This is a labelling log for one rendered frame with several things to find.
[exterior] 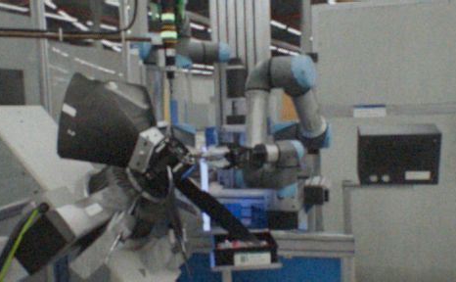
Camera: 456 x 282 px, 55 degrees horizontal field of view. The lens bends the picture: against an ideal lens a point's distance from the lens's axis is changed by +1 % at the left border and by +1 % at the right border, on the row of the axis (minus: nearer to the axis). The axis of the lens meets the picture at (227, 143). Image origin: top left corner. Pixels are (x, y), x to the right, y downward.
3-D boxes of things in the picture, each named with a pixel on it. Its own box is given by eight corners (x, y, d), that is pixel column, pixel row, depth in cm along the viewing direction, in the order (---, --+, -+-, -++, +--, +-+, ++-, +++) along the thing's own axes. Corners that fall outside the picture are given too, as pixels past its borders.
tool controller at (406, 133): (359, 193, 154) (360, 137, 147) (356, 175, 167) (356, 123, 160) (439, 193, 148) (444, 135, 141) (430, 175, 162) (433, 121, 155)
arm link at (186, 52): (204, 67, 157) (203, 35, 156) (173, 67, 153) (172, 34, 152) (197, 69, 164) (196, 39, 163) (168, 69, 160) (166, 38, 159)
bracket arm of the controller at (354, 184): (342, 190, 157) (342, 181, 157) (342, 188, 160) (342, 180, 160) (413, 190, 152) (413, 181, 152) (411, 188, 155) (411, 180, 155)
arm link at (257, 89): (240, 55, 162) (231, 187, 155) (268, 52, 157) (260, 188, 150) (251, 65, 172) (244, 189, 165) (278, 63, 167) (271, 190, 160)
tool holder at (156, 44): (155, 70, 125) (153, 34, 124) (149, 71, 131) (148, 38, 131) (185, 70, 129) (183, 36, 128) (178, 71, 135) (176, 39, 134)
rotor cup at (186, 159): (156, 204, 117) (191, 172, 114) (121, 163, 118) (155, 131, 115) (173, 193, 131) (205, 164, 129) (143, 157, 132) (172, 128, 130)
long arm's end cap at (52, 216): (17, 243, 91) (53, 209, 89) (39, 271, 91) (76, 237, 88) (7, 248, 88) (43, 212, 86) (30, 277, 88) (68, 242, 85)
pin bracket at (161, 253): (138, 258, 122) (160, 238, 120) (148, 253, 127) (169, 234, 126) (151, 275, 121) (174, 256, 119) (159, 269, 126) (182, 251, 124)
